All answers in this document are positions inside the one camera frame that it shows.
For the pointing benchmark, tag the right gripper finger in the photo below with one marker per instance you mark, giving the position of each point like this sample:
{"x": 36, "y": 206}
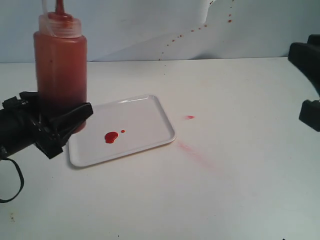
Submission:
{"x": 306, "y": 57}
{"x": 310, "y": 114}

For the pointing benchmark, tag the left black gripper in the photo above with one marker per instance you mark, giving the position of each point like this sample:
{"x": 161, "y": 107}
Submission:
{"x": 25, "y": 123}

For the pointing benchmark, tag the red sauce squeeze bottle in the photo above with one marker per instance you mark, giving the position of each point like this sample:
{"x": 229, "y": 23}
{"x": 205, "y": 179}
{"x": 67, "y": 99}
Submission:
{"x": 60, "y": 51}

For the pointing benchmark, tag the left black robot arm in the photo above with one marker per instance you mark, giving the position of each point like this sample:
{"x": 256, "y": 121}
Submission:
{"x": 23, "y": 123}

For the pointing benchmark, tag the red sauce blob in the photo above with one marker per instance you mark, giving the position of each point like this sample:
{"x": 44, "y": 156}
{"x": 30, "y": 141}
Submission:
{"x": 112, "y": 136}

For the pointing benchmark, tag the white rectangular plastic tray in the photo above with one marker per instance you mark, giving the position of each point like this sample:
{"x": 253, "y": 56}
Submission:
{"x": 121, "y": 128}

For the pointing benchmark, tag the white backdrop sheet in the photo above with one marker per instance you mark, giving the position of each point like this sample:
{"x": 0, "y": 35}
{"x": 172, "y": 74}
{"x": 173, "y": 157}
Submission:
{"x": 147, "y": 30}

